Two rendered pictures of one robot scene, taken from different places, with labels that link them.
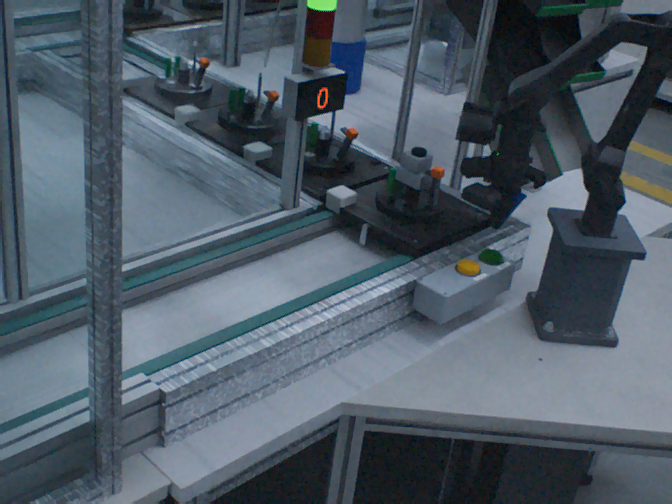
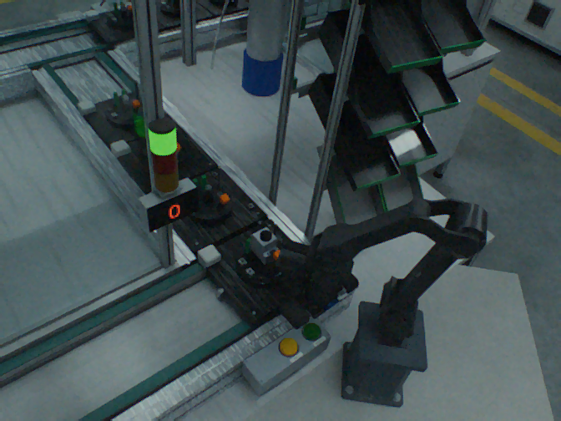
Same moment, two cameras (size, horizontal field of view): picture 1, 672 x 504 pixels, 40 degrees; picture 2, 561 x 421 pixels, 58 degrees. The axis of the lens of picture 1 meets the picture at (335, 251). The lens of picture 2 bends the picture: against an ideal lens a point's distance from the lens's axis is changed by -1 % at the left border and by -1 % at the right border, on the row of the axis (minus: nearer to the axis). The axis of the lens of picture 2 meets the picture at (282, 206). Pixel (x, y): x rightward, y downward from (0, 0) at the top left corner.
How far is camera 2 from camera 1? 93 cm
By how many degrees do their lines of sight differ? 17
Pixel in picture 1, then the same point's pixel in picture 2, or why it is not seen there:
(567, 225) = (369, 328)
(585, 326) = (377, 393)
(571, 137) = (408, 190)
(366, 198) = (230, 255)
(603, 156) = (396, 302)
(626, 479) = not seen: hidden behind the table
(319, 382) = not seen: outside the picture
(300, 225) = (172, 283)
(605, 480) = not seen: hidden behind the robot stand
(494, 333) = (307, 389)
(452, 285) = (270, 369)
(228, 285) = (100, 351)
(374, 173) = (246, 220)
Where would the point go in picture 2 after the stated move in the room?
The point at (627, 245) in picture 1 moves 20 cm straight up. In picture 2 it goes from (412, 357) to (444, 305)
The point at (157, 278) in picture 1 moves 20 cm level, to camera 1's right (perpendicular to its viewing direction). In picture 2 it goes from (38, 355) to (126, 375)
